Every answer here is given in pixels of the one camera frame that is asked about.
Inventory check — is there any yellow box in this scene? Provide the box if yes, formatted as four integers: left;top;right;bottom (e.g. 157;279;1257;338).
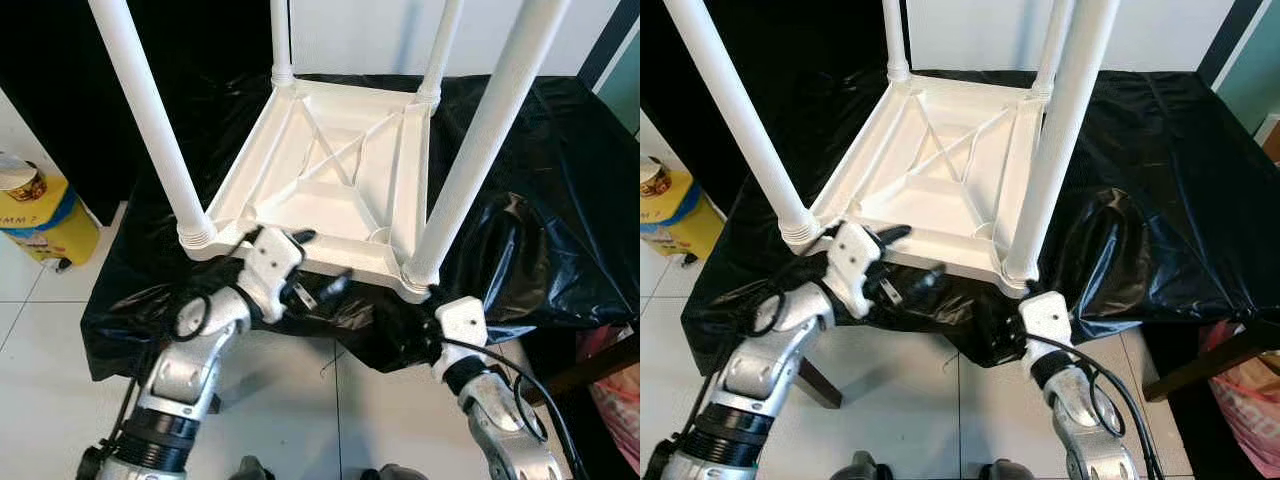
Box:
0;175;101;266
640;170;726;259

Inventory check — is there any black plastic table cloth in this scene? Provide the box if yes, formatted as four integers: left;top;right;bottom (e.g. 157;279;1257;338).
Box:
680;68;1280;371
80;72;641;381

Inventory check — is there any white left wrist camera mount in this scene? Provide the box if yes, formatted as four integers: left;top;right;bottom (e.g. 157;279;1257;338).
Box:
240;227;306;323
828;222;886;319

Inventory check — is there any white plastic table top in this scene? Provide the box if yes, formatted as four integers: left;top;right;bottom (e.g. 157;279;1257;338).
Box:
180;75;441;303
785;70;1046;299

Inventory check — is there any pink plastic bag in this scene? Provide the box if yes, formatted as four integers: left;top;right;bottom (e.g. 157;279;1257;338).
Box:
578;325;641;476
1200;320;1280;476

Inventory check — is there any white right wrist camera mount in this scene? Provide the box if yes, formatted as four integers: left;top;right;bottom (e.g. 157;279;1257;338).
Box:
1018;292;1073;376
435;297;489;381

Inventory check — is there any white paper noodle cup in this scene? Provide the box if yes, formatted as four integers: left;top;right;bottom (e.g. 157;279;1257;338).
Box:
0;152;47;203
640;155;673;198

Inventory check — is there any dark brown wooden beam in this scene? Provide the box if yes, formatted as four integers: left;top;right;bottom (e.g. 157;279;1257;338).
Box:
1145;320;1280;401
798;360;843;409
540;340;641;401

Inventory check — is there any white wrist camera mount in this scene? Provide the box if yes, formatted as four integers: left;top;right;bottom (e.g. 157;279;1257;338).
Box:
828;222;886;319
435;297;489;381
1018;292;1073;376
240;227;306;323

